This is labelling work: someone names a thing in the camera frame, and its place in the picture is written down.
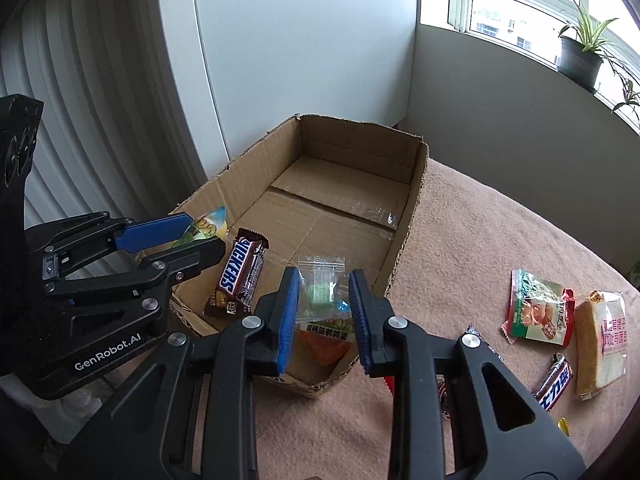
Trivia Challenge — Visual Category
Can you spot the orange snack packet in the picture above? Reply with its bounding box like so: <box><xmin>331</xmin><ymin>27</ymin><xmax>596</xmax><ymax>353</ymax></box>
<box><xmin>295</xmin><ymin>317</ymin><xmax>358</xmax><ymax>368</ymax></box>

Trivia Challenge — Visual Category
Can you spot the trailing green plant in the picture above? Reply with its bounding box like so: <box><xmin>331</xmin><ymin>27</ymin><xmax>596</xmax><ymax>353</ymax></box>
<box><xmin>602</xmin><ymin>55</ymin><xmax>640</xmax><ymax>117</ymax></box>

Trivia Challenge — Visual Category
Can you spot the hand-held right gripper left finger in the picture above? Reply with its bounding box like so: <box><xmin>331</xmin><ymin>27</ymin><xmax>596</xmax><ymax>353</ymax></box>
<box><xmin>57</xmin><ymin>266</ymin><xmax>303</xmax><ymax>480</ymax></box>

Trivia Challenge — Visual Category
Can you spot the clear candy packet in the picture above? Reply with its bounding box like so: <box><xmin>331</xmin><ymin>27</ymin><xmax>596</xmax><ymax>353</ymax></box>
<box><xmin>297</xmin><ymin>255</ymin><xmax>356</xmax><ymax>322</ymax></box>

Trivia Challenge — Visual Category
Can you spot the bread slice packet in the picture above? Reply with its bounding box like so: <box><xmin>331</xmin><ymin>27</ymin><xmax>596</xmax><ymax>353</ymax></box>
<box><xmin>574</xmin><ymin>290</ymin><xmax>628</xmax><ymax>401</ymax></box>

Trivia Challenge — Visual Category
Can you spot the brown chocolate bar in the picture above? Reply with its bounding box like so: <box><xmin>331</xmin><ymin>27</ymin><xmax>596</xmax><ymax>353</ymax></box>
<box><xmin>202</xmin><ymin>227</ymin><xmax>271</xmax><ymax>322</ymax></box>

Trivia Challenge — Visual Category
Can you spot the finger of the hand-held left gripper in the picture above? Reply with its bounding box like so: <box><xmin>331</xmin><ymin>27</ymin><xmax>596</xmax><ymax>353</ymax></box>
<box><xmin>25</xmin><ymin>212</ymin><xmax>195</xmax><ymax>261</ymax></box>
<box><xmin>45</xmin><ymin>239</ymin><xmax>227</xmax><ymax>321</ymax></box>

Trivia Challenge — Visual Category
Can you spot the silver foil wrapper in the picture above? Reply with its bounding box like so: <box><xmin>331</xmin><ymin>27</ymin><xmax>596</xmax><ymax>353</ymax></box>
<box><xmin>465</xmin><ymin>324</ymin><xmax>503</xmax><ymax>361</ymax></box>

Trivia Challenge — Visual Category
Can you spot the green red snack packet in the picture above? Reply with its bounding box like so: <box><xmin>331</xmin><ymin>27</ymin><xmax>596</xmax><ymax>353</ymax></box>
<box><xmin>500</xmin><ymin>269</ymin><xmax>576</xmax><ymax>348</ymax></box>

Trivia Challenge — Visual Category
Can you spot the white frame window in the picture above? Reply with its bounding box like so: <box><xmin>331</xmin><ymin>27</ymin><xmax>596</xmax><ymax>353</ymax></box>
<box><xmin>419</xmin><ymin>0</ymin><xmax>640</xmax><ymax>133</ymax></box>

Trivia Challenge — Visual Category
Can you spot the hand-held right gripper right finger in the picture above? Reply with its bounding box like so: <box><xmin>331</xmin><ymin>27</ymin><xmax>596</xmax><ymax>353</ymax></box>
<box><xmin>348</xmin><ymin>269</ymin><xmax>586</xmax><ymax>480</ymax></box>

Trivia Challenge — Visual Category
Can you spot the brown cardboard box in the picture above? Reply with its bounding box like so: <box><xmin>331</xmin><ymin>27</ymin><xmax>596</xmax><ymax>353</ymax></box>
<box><xmin>167</xmin><ymin>114</ymin><xmax>430</xmax><ymax>400</ymax></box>

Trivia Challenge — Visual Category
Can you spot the red wrapper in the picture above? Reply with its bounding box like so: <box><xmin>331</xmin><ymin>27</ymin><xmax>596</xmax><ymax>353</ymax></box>
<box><xmin>385</xmin><ymin>375</ymin><xmax>455</xmax><ymax>417</ymax></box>

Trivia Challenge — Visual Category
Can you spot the green yellow snack packet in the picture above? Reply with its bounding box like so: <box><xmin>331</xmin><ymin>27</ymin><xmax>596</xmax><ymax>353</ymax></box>
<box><xmin>172</xmin><ymin>205</ymin><xmax>231</xmax><ymax>251</ymax></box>

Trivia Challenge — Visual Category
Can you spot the potted spider plant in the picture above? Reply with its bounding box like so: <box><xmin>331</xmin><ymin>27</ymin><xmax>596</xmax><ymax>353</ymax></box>
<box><xmin>555</xmin><ymin>0</ymin><xmax>621</xmax><ymax>93</ymax></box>

